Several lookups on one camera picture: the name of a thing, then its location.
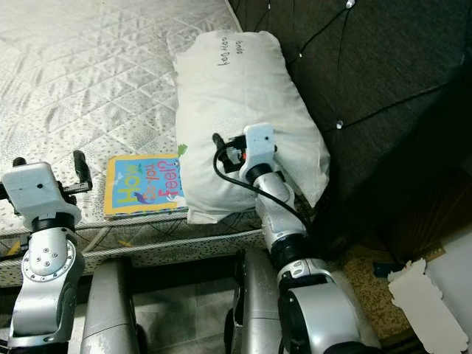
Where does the cream pillow with writing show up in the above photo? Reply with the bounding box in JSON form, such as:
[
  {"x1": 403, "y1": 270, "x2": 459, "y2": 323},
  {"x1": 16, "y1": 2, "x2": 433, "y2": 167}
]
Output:
[{"x1": 166, "y1": 29, "x2": 331, "y2": 224}]

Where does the grey quilted mattress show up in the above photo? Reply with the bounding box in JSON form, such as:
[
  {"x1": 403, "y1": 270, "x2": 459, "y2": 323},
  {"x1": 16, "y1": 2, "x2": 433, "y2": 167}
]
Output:
[{"x1": 0, "y1": 0, "x2": 274, "y2": 277}]

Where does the grey left robot leg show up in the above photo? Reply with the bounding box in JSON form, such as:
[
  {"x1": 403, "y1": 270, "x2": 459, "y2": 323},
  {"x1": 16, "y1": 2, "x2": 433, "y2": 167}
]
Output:
[{"x1": 81, "y1": 257, "x2": 148, "y2": 354}]

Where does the grey robot leg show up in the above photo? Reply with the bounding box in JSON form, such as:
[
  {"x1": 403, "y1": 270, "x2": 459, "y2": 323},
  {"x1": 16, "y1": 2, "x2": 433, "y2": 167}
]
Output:
[
  {"x1": 81, "y1": 257, "x2": 148, "y2": 354},
  {"x1": 225, "y1": 247, "x2": 292, "y2": 354}
]

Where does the grey right robot leg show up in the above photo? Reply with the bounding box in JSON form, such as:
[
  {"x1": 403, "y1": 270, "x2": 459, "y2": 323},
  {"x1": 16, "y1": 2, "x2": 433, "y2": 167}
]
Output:
[{"x1": 225, "y1": 247, "x2": 292, "y2": 354}]

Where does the black tufted headboard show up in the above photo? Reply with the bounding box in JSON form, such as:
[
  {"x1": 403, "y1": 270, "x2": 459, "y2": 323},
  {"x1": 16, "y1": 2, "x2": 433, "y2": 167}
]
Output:
[{"x1": 225, "y1": 0, "x2": 472, "y2": 259}]

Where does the brown speckled floor mat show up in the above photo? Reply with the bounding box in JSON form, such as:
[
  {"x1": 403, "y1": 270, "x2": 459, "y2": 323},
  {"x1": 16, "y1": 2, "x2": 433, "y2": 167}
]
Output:
[{"x1": 339, "y1": 236, "x2": 447, "y2": 347}]

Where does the white jagged cardboard piece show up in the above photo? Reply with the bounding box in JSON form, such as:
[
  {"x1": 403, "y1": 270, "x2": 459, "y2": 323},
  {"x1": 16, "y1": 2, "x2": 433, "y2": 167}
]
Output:
[{"x1": 387, "y1": 258, "x2": 451, "y2": 347}]

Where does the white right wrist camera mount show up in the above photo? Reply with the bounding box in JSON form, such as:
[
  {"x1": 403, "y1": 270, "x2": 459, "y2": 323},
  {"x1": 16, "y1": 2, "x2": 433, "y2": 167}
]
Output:
[{"x1": 243, "y1": 122, "x2": 280, "y2": 174}]

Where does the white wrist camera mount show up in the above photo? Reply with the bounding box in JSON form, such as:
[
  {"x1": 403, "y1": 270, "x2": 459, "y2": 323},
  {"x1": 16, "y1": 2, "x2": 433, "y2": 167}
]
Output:
[
  {"x1": 1, "y1": 162, "x2": 80, "y2": 229},
  {"x1": 243, "y1": 122, "x2": 280, "y2": 174}
]

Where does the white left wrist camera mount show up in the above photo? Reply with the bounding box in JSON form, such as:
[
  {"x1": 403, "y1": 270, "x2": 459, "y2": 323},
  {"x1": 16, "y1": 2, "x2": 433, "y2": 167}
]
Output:
[{"x1": 1, "y1": 162, "x2": 80, "y2": 229}]

